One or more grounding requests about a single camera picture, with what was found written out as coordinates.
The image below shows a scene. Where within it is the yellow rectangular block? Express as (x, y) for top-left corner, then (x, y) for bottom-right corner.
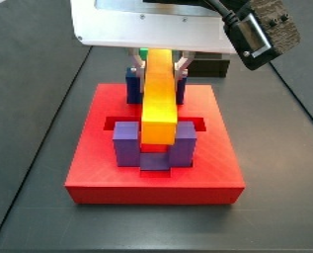
(142, 49), (177, 145)

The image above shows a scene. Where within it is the blue U-shaped block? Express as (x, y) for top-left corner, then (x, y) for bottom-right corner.
(126, 67), (188, 105)

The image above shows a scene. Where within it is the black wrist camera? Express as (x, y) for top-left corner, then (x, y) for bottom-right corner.
(144, 0), (303, 71)

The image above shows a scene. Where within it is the red puzzle board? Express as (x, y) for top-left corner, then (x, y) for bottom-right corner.
(65, 84), (247, 205)

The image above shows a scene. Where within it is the black angle bracket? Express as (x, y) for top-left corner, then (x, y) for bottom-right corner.
(188, 52), (231, 78)

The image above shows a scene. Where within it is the purple U-shaped block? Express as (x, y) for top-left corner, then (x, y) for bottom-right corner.
(113, 122), (197, 171)

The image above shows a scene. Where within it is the black camera cable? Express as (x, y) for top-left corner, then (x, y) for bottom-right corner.
(203, 0), (241, 24)

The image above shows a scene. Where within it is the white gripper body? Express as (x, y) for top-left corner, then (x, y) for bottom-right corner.
(70, 0), (236, 53)

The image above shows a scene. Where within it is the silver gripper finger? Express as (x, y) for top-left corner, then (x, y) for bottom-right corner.
(173, 50), (196, 83)
(129, 47), (146, 92)

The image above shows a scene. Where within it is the green stepped block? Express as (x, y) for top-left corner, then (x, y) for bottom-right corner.
(140, 47), (149, 60)

